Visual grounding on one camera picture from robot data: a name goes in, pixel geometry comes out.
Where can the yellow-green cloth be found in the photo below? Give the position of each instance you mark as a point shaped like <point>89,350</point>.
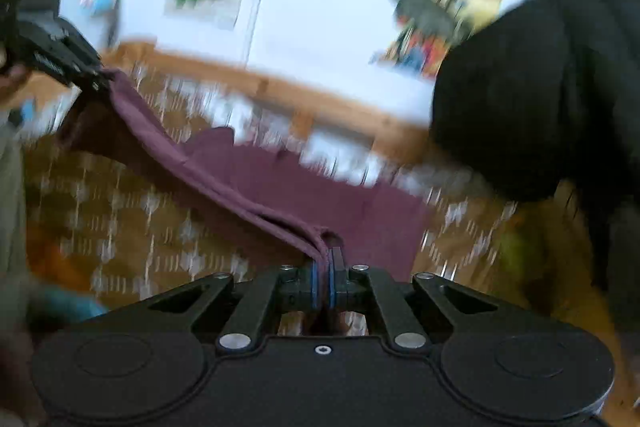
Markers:
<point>517,247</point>

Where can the black bundled cloth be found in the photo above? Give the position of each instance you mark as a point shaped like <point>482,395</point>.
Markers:
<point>540,82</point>

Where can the wooden bed frame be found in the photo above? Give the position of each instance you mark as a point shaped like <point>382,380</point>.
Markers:
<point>280,89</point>

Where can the purple long-sleeve shirt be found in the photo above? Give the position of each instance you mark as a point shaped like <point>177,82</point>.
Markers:
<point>350,217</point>

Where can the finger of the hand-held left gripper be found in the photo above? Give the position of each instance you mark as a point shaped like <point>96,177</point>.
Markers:
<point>92,77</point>

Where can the person's left hand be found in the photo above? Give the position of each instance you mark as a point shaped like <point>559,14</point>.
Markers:
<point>12,82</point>

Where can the brown printed blanket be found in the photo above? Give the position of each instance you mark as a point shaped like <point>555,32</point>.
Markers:
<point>125,227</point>

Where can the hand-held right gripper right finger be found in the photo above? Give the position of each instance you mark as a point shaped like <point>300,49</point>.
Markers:
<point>336,287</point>

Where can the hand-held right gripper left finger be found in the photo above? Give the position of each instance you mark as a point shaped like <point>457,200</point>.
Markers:
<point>315,289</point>

